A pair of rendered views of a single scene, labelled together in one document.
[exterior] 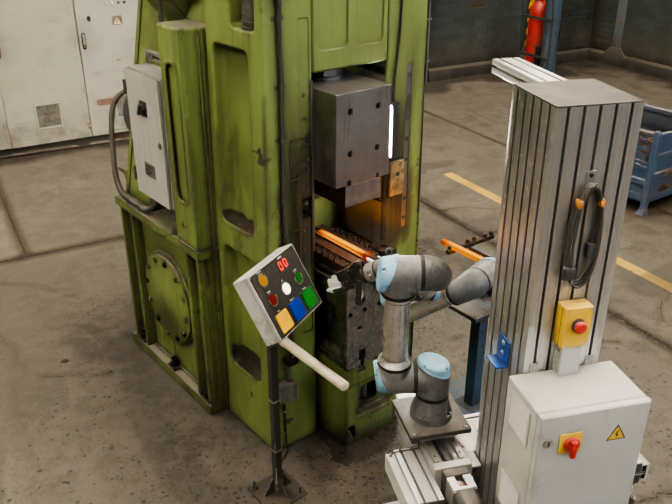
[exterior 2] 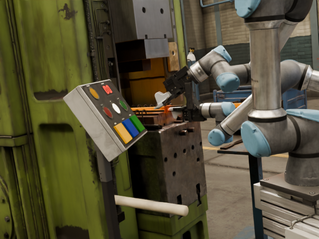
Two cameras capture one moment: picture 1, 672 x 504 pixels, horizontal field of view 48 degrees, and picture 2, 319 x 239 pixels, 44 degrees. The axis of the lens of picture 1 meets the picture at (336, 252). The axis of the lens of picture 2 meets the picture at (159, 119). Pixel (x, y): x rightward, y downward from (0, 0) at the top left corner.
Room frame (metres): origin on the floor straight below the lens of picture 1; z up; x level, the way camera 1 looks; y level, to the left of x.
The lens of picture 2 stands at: (1.10, 0.41, 1.25)
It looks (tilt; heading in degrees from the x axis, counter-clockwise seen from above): 8 degrees down; 346
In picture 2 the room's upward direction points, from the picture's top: 7 degrees counter-clockwise
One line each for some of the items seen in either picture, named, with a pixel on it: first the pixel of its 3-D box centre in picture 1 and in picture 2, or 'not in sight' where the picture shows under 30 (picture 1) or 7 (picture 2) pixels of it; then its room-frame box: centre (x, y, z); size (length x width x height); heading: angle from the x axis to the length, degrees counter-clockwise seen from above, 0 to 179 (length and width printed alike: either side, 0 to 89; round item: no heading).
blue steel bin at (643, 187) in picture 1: (619, 148); (259, 108); (6.56, -2.55, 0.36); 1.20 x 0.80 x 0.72; 34
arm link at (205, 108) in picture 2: not in sight; (208, 110); (2.90, -0.29, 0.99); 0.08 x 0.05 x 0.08; 129
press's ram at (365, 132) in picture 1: (340, 123); (126, 5); (3.27, -0.02, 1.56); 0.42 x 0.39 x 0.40; 39
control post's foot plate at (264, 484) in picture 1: (277, 484); not in sight; (2.67, 0.27, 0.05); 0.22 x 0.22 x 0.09; 39
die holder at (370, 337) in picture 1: (340, 294); (145, 161); (3.29, -0.02, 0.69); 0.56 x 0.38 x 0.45; 39
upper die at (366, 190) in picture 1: (333, 178); (126, 52); (3.24, 0.01, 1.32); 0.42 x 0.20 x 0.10; 39
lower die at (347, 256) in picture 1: (333, 249); (134, 118); (3.24, 0.01, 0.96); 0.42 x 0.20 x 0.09; 39
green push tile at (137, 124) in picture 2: (308, 298); (136, 124); (2.70, 0.11, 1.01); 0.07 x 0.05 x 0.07; 154
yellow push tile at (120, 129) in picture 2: (284, 321); (122, 133); (2.52, 0.20, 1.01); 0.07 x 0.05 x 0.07; 154
